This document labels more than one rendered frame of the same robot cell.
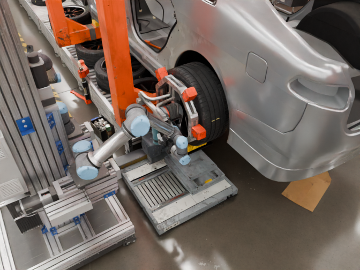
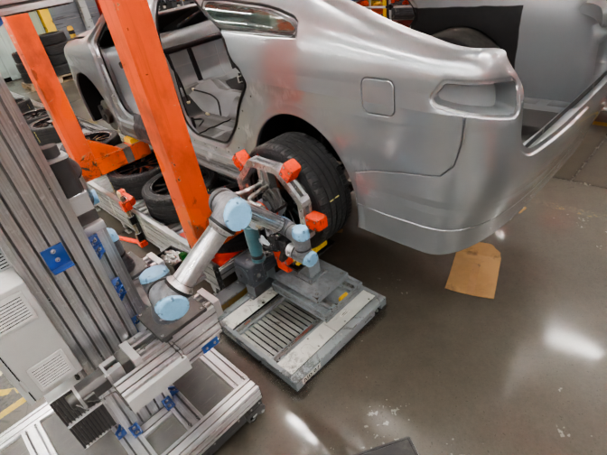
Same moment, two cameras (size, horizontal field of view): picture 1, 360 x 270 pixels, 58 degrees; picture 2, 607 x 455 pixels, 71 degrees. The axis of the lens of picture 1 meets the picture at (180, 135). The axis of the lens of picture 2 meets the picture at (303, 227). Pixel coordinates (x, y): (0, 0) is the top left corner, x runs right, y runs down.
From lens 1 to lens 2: 0.42 m
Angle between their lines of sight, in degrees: 10
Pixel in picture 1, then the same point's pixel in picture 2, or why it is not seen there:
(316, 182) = (483, 262)
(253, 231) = (426, 347)
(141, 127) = (239, 214)
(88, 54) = (128, 181)
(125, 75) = (191, 174)
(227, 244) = (397, 375)
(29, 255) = not seen: outside the picture
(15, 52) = (19, 138)
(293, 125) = (452, 157)
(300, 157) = (471, 205)
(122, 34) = (175, 115)
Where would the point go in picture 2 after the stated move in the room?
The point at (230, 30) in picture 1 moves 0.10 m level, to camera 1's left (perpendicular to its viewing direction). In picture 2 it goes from (326, 60) to (303, 65)
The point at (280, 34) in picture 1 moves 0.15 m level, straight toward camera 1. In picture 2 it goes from (400, 38) to (406, 47)
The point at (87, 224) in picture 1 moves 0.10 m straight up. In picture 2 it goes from (185, 405) to (180, 394)
